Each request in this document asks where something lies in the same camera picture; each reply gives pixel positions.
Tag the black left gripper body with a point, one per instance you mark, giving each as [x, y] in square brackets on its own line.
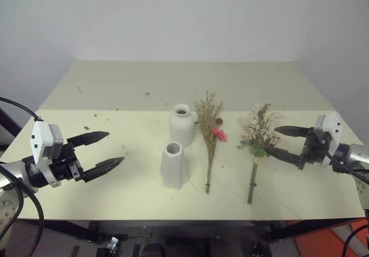
[64, 164]

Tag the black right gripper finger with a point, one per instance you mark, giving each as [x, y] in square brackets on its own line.
[291, 130]
[284, 154]

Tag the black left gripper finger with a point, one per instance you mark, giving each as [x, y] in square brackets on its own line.
[105, 166]
[88, 138]

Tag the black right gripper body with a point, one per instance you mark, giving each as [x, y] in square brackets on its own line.
[312, 149]

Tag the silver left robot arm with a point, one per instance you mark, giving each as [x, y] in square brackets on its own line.
[13, 179]

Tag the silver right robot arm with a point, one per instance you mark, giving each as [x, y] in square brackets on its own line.
[356, 159]

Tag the tapered white ceramic vase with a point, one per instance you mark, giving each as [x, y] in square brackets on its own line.
[173, 167]

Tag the round white ceramic jug vase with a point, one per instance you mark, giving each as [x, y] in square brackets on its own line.
[182, 126]

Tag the white green dried flower bouquet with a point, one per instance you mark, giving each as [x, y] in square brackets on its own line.
[258, 136]

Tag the brown dried bouquet pink flower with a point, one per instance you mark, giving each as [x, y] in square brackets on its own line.
[210, 130]

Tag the orange floor mat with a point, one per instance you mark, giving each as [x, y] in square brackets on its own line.
[331, 241]

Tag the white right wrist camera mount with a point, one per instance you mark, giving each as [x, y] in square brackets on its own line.
[330, 128]

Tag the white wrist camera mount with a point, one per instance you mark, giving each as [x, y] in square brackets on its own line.
[330, 128]
[41, 141]

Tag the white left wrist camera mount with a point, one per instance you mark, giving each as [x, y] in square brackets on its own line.
[41, 141]

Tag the black table frame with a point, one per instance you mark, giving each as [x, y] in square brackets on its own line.
[161, 234]

